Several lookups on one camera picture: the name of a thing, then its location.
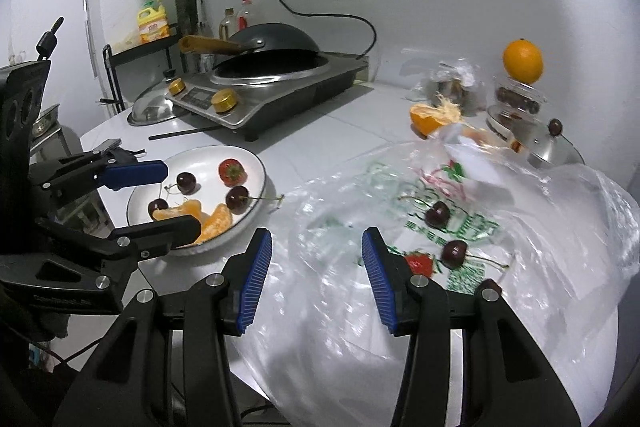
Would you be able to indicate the steel bowl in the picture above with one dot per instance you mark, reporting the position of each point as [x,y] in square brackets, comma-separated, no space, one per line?
[46,122]

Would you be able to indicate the clear printed plastic bag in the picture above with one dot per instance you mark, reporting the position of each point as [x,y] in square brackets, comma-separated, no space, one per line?
[550,232]

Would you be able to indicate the steel pot lid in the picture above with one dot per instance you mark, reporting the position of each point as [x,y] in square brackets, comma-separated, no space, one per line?
[150,109]

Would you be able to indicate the black metal rack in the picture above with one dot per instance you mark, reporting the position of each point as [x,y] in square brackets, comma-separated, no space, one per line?
[145,49]

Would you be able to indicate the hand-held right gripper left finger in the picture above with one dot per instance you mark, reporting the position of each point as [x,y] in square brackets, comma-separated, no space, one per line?
[255,277]

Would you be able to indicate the black umbrella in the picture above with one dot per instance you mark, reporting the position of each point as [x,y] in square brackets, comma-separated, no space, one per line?
[199,12]

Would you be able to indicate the half peeled orange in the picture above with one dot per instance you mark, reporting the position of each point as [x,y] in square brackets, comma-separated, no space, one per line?
[427,117]

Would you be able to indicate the peeled orange segment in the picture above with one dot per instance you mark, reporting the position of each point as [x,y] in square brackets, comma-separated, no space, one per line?
[215,224]
[182,212]

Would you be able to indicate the red strawberry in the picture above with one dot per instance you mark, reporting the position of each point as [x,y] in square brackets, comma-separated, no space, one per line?
[231,172]
[419,263]

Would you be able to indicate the black device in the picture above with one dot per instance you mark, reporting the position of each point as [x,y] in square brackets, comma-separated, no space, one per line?
[132,153]

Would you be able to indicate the whole orange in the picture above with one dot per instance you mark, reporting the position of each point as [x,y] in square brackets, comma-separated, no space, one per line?
[522,62]

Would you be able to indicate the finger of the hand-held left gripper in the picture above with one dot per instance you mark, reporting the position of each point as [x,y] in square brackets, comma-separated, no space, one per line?
[165,232]
[137,173]

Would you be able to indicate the orange peel with scraps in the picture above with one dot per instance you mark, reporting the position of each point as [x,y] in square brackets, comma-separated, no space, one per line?
[480,137]

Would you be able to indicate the white plate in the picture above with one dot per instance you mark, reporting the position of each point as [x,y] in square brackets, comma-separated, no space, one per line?
[205,158]

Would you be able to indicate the steel induction cooker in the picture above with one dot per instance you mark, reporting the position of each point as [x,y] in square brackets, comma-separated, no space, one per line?
[300,92]

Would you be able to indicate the red cap bottle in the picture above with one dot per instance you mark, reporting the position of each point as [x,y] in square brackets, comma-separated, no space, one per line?
[246,19]

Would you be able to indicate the steel pot with lid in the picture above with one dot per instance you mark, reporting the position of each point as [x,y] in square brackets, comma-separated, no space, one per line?
[545,152]

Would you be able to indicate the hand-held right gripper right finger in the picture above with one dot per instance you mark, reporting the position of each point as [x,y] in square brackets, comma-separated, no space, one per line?
[377,282]

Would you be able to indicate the clear plastic fruit container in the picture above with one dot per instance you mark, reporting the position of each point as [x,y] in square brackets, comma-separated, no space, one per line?
[517,94]

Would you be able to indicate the steel cup in plastic bag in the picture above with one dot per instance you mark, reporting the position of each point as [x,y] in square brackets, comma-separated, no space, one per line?
[450,87]

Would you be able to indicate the black chopstick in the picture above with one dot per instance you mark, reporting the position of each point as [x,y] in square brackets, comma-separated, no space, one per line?
[185,133]

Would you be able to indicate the yellow detergent bottle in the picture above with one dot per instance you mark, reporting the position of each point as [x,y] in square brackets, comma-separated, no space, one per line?
[154,27]

